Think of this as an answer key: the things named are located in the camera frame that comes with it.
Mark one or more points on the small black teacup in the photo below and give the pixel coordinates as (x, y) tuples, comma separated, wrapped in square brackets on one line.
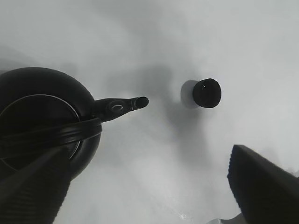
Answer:
[(207, 93)]

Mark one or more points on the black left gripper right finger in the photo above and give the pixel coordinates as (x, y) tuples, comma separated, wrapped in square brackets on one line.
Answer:
[(265, 193)]

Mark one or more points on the black round teapot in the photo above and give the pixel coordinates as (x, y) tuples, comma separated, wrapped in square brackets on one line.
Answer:
[(42, 109)]

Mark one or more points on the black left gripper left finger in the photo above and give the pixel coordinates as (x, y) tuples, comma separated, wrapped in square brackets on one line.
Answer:
[(35, 194)]

